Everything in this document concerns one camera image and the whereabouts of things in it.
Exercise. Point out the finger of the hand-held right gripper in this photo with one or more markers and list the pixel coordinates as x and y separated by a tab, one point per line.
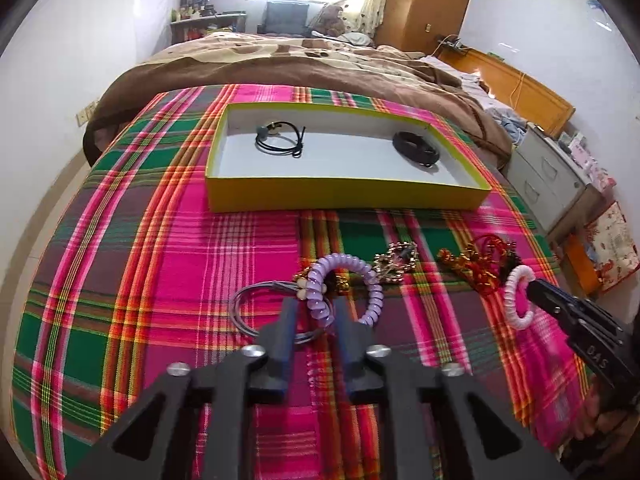
547	296

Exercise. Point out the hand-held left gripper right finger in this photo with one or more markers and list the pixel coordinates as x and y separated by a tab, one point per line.
345	332

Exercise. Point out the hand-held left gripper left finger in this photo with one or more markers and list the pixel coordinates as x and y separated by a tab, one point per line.
286	321

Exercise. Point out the red gold knot ornament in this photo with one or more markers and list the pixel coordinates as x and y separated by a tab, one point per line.
480	276

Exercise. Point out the gold rhinestone hair clip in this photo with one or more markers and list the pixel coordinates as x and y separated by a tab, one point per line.
397	260

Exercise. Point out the red knot tassel ornament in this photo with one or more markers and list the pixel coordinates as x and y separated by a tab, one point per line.
452	259

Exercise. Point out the yellow shallow cardboard box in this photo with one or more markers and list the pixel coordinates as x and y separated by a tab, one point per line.
345	160

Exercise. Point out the person's right hand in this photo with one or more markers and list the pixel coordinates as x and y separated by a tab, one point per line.
597	417

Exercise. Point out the orange box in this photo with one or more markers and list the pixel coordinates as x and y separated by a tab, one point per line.
580	260

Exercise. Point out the floral printed box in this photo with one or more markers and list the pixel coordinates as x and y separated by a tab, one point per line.
612	245

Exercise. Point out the grey drawer cabinet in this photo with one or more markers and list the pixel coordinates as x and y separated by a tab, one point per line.
550	180

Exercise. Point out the pink green plaid cloth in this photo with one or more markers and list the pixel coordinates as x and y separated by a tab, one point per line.
165	270

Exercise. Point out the black watch band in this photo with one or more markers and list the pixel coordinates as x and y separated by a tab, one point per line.
414	147

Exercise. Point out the wooden headboard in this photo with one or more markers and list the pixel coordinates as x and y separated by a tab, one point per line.
520	85

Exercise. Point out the pale bed sheet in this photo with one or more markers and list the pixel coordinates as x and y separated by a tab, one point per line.
480	90

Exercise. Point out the brown patterned blanket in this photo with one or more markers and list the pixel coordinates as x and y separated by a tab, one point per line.
300	62

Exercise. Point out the grey chair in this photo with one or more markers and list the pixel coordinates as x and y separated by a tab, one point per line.
286	19

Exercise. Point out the brown teddy bear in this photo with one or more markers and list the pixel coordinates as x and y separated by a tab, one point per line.
330	20

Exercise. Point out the shelf desk with bottles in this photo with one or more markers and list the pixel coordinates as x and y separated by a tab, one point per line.
205	22

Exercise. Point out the wooden wardrobe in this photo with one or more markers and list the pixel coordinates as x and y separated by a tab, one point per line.
425	5

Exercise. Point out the wall socket strip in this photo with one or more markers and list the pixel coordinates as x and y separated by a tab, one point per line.
85	112

